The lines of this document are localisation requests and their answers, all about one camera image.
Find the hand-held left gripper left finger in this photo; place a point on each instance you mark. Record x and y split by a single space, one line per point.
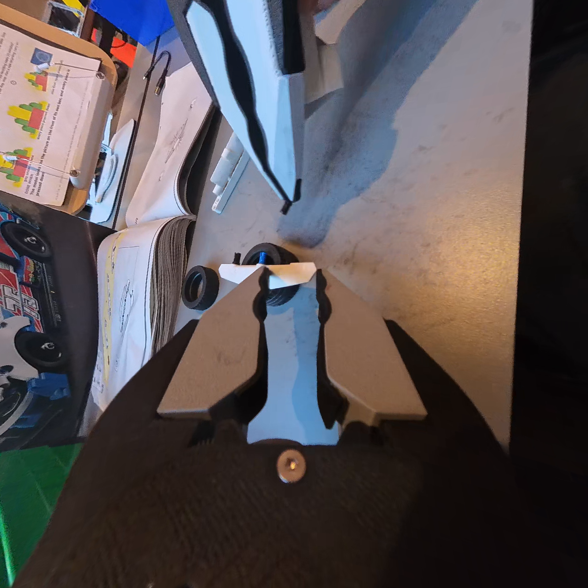
220 363

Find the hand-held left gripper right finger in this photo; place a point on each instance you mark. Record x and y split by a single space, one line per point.
372 367

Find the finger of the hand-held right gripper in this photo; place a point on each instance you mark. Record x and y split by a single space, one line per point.
275 128
206 69

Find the long white pointed panel piece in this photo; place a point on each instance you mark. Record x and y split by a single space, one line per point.
289 275

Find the black rubber toy tyre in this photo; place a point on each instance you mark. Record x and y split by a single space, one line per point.
212 294
282 252

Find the grey desk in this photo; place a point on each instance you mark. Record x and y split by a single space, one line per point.
436 206

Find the white beam with cylinders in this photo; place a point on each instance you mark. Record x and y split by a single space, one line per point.
227 174

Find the blue plastic bin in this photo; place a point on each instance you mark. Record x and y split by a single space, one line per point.
138 18

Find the small red box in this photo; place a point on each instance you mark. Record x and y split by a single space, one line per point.
121 46

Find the instruction sheet on stand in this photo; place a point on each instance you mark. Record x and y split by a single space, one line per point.
108 82

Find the open instruction booklet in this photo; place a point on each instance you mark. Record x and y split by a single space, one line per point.
124 298

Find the white flat pad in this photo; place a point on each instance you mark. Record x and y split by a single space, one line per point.
115 151

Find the toy car set box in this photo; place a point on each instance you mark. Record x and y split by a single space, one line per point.
46 275

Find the person's black garment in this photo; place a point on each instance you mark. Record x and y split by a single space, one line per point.
551 275

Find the green plastic bin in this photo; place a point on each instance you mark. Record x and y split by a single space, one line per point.
27 505

